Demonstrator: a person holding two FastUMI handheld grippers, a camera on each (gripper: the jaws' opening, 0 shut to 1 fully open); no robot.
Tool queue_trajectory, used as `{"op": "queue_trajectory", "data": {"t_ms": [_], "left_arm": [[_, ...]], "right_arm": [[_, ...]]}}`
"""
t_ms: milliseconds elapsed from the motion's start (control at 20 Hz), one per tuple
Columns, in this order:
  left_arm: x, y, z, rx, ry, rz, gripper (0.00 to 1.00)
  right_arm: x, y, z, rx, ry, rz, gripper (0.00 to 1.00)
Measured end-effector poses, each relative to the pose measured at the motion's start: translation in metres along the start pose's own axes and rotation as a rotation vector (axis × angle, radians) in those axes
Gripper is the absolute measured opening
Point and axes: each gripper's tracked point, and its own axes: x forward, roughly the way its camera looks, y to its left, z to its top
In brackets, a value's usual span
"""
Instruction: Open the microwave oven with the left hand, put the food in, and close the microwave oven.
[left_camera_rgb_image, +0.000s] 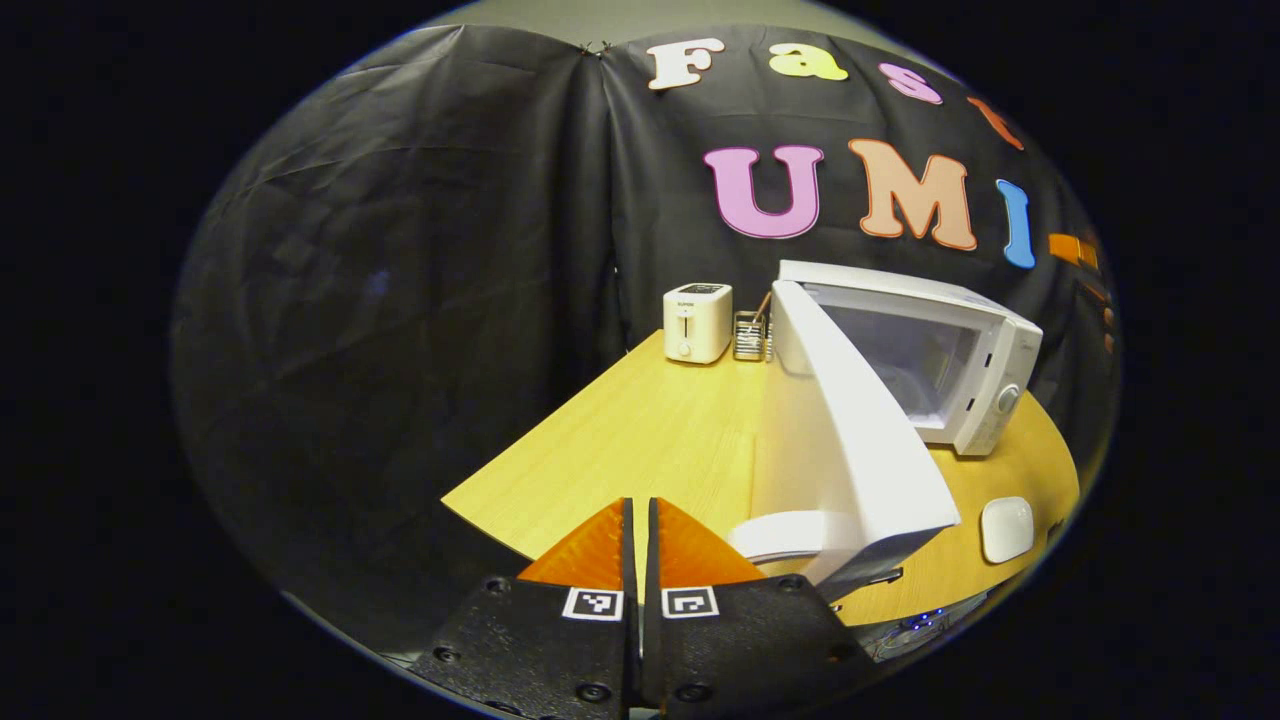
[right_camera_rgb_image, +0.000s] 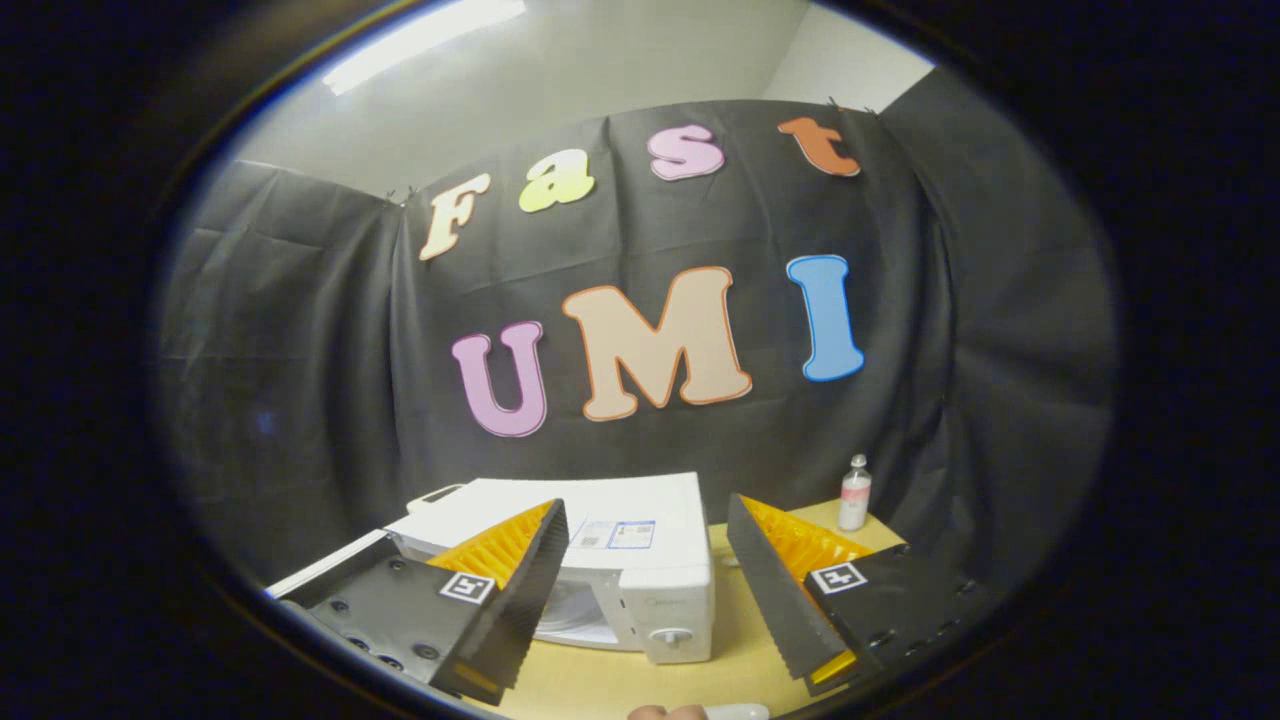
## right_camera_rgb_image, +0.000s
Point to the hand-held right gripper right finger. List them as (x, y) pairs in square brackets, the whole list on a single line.
[(775, 600)]

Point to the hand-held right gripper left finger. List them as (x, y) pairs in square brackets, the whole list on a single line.
[(515, 610)]

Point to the white microwave oven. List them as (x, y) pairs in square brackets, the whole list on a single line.
[(600, 497)]

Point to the glass turntable plate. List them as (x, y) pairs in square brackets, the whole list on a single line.
[(580, 612)]

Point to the small bottle with pink label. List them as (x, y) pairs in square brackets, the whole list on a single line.
[(855, 498)]

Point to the black backdrop cloth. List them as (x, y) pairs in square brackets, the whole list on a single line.
[(320, 350)]

